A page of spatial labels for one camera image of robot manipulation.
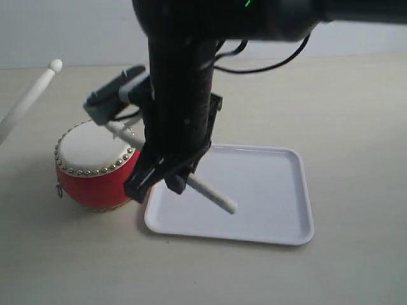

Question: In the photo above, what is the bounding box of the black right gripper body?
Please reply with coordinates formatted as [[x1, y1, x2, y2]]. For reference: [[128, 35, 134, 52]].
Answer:
[[139, 76, 222, 168]]

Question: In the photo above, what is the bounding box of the white wooden drumstick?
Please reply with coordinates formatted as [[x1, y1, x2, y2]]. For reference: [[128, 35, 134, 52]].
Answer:
[[104, 119, 238, 214]]

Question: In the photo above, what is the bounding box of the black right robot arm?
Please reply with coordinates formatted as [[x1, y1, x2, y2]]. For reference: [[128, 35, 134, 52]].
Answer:
[[120, 1, 406, 201]]

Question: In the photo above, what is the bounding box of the red small drum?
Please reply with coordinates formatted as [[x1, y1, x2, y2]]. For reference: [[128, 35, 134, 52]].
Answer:
[[54, 120, 139, 211]]

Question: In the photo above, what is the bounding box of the white rectangular plastic tray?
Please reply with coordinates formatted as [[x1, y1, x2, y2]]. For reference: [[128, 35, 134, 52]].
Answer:
[[144, 144, 314, 246]]

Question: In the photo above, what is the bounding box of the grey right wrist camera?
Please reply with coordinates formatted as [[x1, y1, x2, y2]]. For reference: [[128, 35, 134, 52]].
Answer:
[[83, 65, 151, 126]]

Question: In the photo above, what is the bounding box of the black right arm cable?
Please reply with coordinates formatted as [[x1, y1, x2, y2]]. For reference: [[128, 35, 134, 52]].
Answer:
[[203, 33, 312, 74]]

